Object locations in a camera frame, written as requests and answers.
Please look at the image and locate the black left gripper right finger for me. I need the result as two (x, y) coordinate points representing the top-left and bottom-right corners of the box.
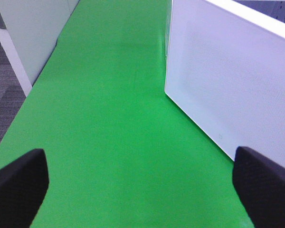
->
(232, 146), (285, 228)

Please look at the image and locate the white microwave oven body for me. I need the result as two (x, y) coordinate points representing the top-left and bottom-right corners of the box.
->
(164, 0), (173, 58)

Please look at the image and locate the white microwave door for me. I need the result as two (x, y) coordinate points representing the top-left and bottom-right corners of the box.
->
(165, 0), (285, 167)

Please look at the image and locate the white cabinet panel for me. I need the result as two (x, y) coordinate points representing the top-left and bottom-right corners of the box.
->
(0, 0), (79, 95)

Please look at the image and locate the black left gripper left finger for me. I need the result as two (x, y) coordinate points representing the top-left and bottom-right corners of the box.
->
(0, 149), (49, 228)

